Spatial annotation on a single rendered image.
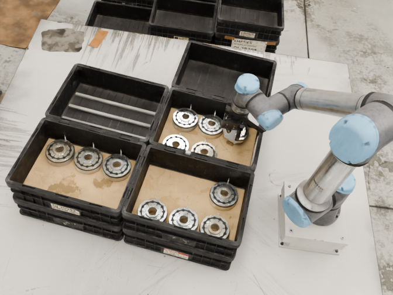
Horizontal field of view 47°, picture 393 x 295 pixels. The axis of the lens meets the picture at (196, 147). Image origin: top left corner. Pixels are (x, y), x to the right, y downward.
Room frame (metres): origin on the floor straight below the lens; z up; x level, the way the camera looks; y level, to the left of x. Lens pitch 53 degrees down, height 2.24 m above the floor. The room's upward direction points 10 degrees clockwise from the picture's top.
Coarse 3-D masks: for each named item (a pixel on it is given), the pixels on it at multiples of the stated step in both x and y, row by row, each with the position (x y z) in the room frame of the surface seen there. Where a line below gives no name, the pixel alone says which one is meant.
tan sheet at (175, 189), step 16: (160, 176) 0.90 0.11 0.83; (176, 176) 0.91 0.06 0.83; (192, 176) 0.92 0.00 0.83; (144, 192) 0.82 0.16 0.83; (160, 192) 0.83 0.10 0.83; (176, 192) 0.85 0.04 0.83; (192, 192) 0.86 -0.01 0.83; (208, 192) 0.87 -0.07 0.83; (240, 192) 0.89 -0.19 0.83; (176, 208) 0.78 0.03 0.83; (192, 208) 0.79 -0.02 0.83; (208, 208) 0.80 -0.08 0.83; (240, 208) 0.82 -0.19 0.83
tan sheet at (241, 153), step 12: (168, 120) 1.17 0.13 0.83; (168, 132) 1.11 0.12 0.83; (192, 132) 1.13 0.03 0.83; (252, 132) 1.18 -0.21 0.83; (192, 144) 1.07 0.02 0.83; (216, 144) 1.09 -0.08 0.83; (228, 144) 1.10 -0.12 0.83; (240, 144) 1.11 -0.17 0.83; (252, 144) 1.12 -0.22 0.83; (228, 156) 1.04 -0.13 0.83; (240, 156) 1.05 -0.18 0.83
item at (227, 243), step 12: (144, 156) 0.91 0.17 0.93; (192, 156) 0.94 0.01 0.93; (228, 168) 0.92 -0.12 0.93; (240, 168) 0.93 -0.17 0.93; (252, 180) 0.89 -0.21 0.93; (132, 192) 0.76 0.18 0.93; (132, 216) 0.67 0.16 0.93; (168, 228) 0.65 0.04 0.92; (240, 228) 0.69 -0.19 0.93; (204, 240) 0.64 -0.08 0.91; (216, 240) 0.64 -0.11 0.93; (228, 240) 0.64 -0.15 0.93; (240, 240) 0.65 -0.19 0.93
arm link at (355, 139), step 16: (368, 112) 0.80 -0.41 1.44; (384, 112) 0.81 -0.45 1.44; (336, 128) 0.77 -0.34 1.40; (352, 128) 0.75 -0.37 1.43; (368, 128) 0.75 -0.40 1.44; (384, 128) 0.77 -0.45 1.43; (336, 144) 0.75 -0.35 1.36; (352, 144) 0.73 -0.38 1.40; (368, 144) 0.72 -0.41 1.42; (384, 144) 0.75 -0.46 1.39; (336, 160) 0.76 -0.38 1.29; (352, 160) 0.71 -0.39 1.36; (368, 160) 0.74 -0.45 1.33; (320, 176) 0.77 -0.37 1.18; (336, 176) 0.75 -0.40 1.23; (304, 192) 0.79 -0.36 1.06; (320, 192) 0.75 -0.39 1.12; (288, 208) 0.77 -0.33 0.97; (304, 208) 0.75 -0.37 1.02; (320, 208) 0.75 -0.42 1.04; (304, 224) 0.72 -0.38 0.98
